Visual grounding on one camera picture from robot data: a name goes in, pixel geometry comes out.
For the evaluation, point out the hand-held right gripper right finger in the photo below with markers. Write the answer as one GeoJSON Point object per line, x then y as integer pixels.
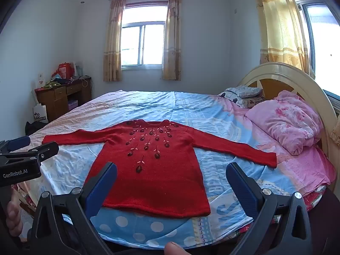
{"type": "Point", "coordinates": [241, 191]}

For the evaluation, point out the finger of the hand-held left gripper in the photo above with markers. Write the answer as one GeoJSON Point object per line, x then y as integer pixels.
{"type": "Point", "coordinates": [20, 141]}
{"type": "Point", "coordinates": [45, 150]}

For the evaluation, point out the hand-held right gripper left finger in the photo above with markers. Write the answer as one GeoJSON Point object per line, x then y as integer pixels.
{"type": "Point", "coordinates": [102, 188]}

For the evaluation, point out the red knitted sweater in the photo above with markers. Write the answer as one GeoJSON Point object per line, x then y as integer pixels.
{"type": "Point", "coordinates": [159, 180]}

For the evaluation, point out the person's left hand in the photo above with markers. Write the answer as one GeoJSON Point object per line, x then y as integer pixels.
{"type": "Point", "coordinates": [14, 217]}

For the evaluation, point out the person's right hand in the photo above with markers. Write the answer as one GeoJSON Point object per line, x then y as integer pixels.
{"type": "Point", "coordinates": [175, 249]}

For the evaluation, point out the black bag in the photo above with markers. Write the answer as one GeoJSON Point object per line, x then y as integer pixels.
{"type": "Point", "coordinates": [34, 128]}

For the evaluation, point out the red floral bed cover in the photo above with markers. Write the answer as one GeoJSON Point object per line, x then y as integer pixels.
{"type": "Point", "coordinates": [25, 199]}

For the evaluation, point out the white paper bag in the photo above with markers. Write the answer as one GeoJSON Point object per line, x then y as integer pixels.
{"type": "Point", "coordinates": [40, 114]}

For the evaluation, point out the white rolled paper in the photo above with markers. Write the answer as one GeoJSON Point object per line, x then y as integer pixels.
{"type": "Point", "coordinates": [35, 96]}

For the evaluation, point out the brown wooden desk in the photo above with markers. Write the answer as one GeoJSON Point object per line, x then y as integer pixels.
{"type": "Point", "coordinates": [57, 103]}

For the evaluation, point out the purple storage box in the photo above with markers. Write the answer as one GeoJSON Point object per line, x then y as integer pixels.
{"type": "Point", "coordinates": [72, 104]}

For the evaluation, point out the white printed card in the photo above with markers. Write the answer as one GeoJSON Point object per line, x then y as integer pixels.
{"type": "Point", "coordinates": [40, 80]}

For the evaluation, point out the green items on desk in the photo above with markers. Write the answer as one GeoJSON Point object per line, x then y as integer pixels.
{"type": "Point", "coordinates": [51, 84]}

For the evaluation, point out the blue cloth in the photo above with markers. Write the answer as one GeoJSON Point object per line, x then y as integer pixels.
{"type": "Point", "coordinates": [60, 80]}

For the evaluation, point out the red gift box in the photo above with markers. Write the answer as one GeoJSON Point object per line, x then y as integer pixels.
{"type": "Point", "coordinates": [65, 70]}

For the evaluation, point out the pink pillow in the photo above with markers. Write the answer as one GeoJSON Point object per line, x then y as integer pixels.
{"type": "Point", "coordinates": [287, 122]}

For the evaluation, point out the bed with patterned sheet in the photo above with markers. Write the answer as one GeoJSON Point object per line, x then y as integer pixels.
{"type": "Point", "coordinates": [207, 111]}

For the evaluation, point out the brown patterned pillow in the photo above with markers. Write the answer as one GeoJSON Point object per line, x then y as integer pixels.
{"type": "Point", "coordinates": [255, 102]}

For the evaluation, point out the cartoon printed pillow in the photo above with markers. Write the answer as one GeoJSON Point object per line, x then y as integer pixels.
{"type": "Point", "coordinates": [231, 97]}

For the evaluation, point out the grey patterned pillow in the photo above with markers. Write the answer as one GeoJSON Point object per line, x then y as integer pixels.
{"type": "Point", "coordinates": [248, 91]}

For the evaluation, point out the beige lace cloth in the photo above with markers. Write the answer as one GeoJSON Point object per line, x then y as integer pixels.
{"type": "Point", "coordinates": [335, 136]}

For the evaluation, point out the beige patterned curtain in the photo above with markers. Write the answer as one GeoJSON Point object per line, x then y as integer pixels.
{"type": "Point", "coordinates": [113, 45]}
{"type": "Point", "coordinates": [172, 45]}

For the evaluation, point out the cream wooden headboard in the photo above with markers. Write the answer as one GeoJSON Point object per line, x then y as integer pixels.
{"type": "Point", "coordinates": [305, 79]}

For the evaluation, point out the white framed window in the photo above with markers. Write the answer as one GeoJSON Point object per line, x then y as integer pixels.
{"type": "Point", "coordinates": [143, 45]}

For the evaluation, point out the large side window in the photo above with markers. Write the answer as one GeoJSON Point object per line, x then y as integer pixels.
{"type": "Point", "coordinates": [324, 58]}

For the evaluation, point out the yellow patterned curtain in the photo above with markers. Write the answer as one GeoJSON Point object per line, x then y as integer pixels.
{"type": "Point", "coordinates": [281, 26]}

